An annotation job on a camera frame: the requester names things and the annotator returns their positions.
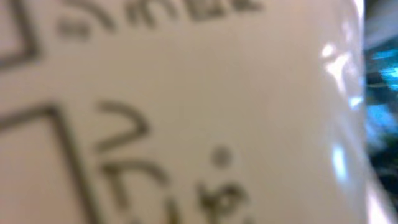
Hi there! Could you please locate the blue mouthwash bottle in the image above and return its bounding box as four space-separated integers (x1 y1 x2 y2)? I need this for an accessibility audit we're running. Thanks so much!
364 38 397 154

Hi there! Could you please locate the cream snack bag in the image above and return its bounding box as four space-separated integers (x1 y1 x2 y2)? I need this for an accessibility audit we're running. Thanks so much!
1 0 397 223

